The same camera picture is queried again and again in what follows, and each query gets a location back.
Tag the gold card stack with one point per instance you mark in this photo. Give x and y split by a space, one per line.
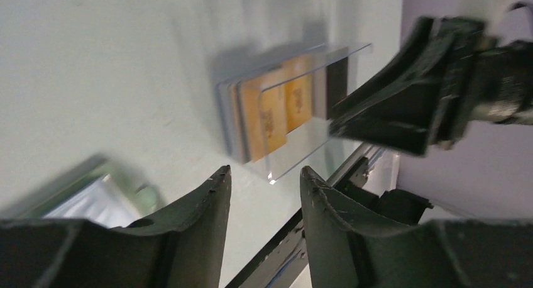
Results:
298 91

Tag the clear plastic card box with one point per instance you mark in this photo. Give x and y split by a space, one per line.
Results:
333 78

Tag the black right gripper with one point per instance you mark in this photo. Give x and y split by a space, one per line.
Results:
398 109

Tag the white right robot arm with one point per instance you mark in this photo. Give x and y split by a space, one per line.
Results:
503 73

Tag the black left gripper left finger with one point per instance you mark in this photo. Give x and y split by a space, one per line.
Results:
180 245

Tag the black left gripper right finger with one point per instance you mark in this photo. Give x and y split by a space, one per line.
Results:
451 253

